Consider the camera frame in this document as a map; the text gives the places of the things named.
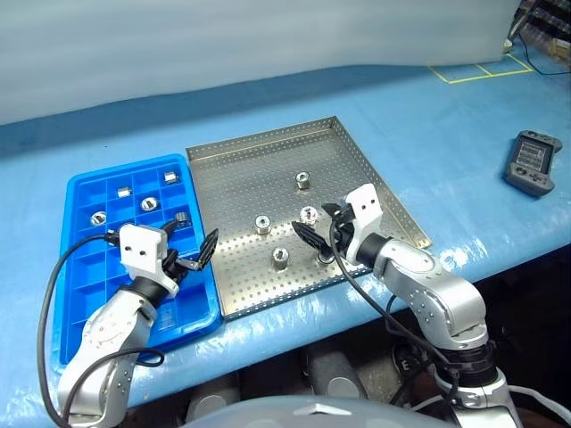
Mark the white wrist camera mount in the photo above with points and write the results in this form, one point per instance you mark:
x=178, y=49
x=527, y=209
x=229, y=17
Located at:
x=363, y=205
x=140, y=247

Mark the silver robot torso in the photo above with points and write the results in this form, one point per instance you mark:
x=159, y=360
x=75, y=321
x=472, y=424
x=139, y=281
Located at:
x=312, y=414

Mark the metal nut bottom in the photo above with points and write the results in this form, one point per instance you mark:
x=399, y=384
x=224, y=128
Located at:
x=280, y=257

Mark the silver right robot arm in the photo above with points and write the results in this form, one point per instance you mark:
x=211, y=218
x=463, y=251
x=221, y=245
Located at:
x=437, y=290

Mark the perforated metal tray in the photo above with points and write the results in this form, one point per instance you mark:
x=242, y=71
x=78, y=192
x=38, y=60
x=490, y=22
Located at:
x=250, y=187

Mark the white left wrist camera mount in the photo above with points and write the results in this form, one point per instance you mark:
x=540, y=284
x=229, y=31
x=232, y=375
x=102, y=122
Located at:
x=140, y=247

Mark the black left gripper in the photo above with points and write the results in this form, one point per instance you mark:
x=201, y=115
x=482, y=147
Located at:
x=174, y=267

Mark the black object with white letter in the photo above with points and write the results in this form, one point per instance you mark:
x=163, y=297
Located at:
x=406, y=363

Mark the small white plug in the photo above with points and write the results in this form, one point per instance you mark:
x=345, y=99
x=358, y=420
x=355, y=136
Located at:
x=508, y=44

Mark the metal nut top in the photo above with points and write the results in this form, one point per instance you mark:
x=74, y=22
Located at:
x=303, y=179

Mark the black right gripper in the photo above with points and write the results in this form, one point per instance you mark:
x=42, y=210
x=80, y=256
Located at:
x=342, y=232

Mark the blue plastic compartment tray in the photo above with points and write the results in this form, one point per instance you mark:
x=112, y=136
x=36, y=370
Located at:
x=89, y=276

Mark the grey handheld controller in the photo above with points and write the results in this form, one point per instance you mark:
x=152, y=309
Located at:
x=531, y=162

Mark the dark metal equipment rack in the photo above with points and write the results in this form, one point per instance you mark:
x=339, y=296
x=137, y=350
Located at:
x=551, y=22

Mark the grey rounded shape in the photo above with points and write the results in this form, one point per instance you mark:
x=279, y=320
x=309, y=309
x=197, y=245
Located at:
x=214, y=397
x=332, y=372

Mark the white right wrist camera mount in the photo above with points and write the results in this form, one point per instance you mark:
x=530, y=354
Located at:
x=363, y=205

